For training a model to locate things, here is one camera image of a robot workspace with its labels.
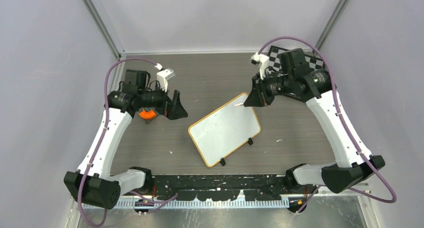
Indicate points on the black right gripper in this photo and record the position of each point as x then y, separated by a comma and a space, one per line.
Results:
256, 98

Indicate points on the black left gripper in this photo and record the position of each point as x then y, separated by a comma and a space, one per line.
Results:
171, 109

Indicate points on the red capped whiteboard marker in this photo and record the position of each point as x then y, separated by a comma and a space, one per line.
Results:
239, 104

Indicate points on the white whiteboard orange frame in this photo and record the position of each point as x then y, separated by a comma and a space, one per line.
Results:
224, 130

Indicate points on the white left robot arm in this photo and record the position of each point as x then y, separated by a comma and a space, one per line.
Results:
93, 176

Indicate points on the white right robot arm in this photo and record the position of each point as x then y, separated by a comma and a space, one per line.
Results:
354, 162

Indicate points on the orange curved block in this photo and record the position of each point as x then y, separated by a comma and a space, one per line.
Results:
148, 115

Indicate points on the grey studded building plate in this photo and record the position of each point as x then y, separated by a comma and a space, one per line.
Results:
147, 121

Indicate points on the black white checkerboard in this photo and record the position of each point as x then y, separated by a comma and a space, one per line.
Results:
275, 68

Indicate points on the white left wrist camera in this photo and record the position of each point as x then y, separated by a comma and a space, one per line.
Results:
163, 76

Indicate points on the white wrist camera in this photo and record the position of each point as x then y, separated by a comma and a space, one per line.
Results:
163, 76
262, 61

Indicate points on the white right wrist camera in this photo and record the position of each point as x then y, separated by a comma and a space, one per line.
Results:
262, 61

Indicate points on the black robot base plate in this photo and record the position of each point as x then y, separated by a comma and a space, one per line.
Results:
254, 187

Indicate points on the aluminium rail frame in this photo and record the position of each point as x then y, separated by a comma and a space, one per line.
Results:
141, 202

